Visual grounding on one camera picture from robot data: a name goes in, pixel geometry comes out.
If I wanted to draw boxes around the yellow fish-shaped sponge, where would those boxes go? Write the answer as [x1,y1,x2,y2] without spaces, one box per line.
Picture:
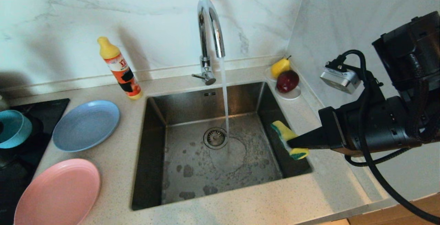
[271,121,309,160]

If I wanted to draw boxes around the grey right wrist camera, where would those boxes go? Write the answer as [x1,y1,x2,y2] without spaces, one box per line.
[320,62,361,94]

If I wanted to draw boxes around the yellow pear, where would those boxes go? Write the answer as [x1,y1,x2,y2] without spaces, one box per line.
[271,56,292,79]

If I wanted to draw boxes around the dark red apple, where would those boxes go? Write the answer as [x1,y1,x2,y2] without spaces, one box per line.
[276,70,299,93]

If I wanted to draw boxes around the running water stream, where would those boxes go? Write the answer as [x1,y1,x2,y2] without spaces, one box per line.
[219,57,231,134]

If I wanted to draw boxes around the pink plastic plate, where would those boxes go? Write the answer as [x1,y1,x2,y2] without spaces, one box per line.
[14,159,101,225]

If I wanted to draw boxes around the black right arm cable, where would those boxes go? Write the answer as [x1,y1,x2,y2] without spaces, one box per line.
[339,49,440,224]

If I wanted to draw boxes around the stainless steel sink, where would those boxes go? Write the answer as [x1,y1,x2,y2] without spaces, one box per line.
[131,82,314,211]

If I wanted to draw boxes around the black induction cooktop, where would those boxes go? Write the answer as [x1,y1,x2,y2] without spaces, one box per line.
[0,99,70,225]

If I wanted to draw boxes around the metal sink drain strainer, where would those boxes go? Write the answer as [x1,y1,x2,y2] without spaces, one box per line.
[203,127,228,150]

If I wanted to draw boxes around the blue plastic plate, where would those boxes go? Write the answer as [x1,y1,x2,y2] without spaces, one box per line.
[53,100,120,152]

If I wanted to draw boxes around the teal ceramic bowl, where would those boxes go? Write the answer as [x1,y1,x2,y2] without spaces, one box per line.
[0,110,33,149]

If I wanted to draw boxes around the small white dish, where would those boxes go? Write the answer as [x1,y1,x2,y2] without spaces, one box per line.
[264,66,277,82]
[275,86,301,101]

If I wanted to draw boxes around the wooden cabinet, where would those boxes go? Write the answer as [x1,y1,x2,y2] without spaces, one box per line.
[347,194,440,225]

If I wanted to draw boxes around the yellow orange dish soap bottle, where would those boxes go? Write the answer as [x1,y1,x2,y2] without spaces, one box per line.
[97,36,143,100]

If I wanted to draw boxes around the chrome faucet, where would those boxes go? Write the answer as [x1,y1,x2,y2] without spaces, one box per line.
[192,0,226,86]

